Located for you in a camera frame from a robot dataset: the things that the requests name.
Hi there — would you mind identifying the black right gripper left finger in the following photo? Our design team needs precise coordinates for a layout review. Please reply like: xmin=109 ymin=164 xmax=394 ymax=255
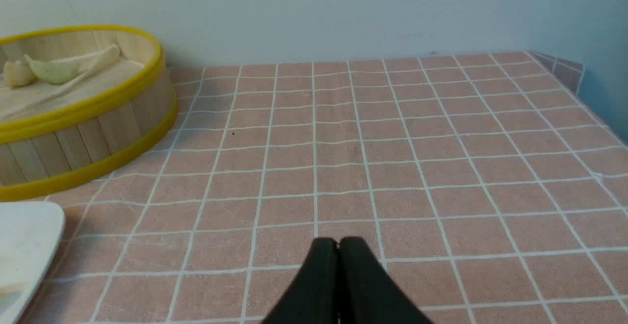
xmin=263 ymin=238 xmax=338 ymax=324

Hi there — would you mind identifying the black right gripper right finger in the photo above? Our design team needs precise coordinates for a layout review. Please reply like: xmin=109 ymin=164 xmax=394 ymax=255
xmin=339 ymin=237 xmax=432 ymax=324

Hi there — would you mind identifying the pale green dumpling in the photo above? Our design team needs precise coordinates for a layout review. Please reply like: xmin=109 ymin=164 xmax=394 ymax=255
xmin=24 ymin=54 xmax=80 ymax=85

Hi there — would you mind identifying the white dumpling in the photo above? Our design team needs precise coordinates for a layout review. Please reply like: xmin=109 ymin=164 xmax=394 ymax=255
xmin=3 ymin=61 xmax=36 ymax=89

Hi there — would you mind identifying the white square plate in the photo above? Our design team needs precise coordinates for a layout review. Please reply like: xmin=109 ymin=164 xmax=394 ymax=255
xmin=0 ymin=201 xmax=66 ymax=324

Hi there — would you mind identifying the pink checkered tablecloth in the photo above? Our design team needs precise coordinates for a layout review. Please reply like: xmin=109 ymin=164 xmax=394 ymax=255
xmin=22 ymin=53 xmax=628 ymax=324

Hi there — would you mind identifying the yellow-rimmed bamboo steamer basket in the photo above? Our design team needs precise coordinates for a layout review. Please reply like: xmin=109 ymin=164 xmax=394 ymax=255
xmin=1 ymin=25 xmax=177 ymax=202

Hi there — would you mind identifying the white steamer liner cloth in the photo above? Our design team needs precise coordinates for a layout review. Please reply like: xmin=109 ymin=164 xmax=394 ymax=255
xmin=0 ymin=44 xmax=145 ymax=123

